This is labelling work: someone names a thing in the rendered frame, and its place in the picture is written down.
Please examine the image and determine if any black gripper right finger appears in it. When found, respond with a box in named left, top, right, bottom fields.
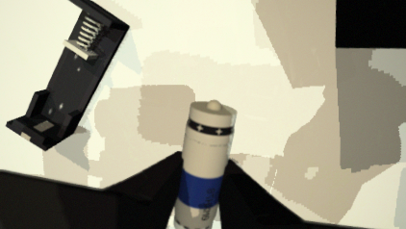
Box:
left=218, top=160, right=368, bottom=229

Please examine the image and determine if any silver and blue cylindrical battery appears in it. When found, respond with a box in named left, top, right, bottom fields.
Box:
left=173, top=100, right=238, bottom=229

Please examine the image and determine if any black battery holder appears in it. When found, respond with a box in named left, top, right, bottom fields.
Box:
left=5, top=0, right=131, bottom=151

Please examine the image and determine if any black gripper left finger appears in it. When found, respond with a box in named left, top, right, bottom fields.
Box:
left=0, top=151, right=184, bottom=229

